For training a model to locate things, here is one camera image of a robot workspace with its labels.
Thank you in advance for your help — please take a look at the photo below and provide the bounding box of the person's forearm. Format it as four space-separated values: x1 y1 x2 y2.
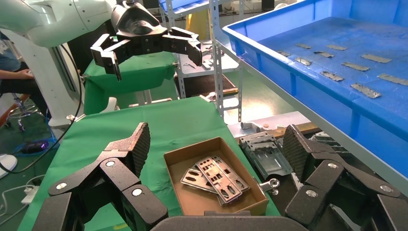
0 69 23 80

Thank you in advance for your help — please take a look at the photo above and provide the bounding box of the white round base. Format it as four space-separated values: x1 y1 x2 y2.
0 154 18 179

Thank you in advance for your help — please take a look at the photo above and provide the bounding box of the silver binder clip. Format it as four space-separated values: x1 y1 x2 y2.
258 178 281 196

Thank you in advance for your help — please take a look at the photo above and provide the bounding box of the white power strip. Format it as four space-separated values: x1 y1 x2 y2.
20 186 41 205

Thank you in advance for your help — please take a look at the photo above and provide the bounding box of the long black cable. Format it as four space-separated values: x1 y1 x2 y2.
0 44 84 175

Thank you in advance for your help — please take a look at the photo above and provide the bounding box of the white pipe fitting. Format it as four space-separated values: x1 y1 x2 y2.
240 121 266 134

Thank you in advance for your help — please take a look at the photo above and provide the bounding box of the green table cloth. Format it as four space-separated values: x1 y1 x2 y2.
83 51 178 116
17 96 281 231

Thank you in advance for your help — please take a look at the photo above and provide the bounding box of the large grey metal bracket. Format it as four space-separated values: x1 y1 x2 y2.
239 131 293 180

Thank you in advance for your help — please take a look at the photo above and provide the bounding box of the brown cardboard box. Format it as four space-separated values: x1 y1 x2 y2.
163 137 269 217

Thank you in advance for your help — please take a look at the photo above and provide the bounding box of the grey perforated upright post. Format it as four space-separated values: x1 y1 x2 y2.
208 0 224 119

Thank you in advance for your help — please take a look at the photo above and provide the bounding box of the chrome stool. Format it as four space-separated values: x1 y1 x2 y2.
0 94 37 132

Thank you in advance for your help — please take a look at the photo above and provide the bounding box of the blue plastic bin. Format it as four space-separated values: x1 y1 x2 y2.
159 0 224 15

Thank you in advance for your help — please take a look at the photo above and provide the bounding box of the yellow sheet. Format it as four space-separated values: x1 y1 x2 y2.
186 9 211 40

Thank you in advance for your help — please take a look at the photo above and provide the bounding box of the blue plastic tray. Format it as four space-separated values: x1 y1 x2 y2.
222 0 408 179

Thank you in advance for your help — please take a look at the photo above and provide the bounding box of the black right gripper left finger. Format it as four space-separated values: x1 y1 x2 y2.
32 121 169 231

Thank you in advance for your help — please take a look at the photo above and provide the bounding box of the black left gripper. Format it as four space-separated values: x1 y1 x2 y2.
90 1 204 82

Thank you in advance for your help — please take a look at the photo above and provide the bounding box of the grey metal rack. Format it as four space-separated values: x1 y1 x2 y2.
159 0 243 123

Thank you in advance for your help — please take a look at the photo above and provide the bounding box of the dark oval floor device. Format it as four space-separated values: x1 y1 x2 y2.
20 140 50 154

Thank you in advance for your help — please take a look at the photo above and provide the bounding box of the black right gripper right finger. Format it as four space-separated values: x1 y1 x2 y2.
281 124 408 231

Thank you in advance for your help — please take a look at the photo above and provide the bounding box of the white robot torso column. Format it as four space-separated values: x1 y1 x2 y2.
0 28 84 130

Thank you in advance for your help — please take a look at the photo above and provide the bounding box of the grey slotted metal part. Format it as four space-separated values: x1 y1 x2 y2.
310 132 351 154

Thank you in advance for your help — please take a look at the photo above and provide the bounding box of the silver slotted metal plate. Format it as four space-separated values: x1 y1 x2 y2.
180 168 220 195
195 156 243 205
210 155 251 193

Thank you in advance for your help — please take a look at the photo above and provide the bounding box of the seated person blue shirt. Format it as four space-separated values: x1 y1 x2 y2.
0 32 49 118

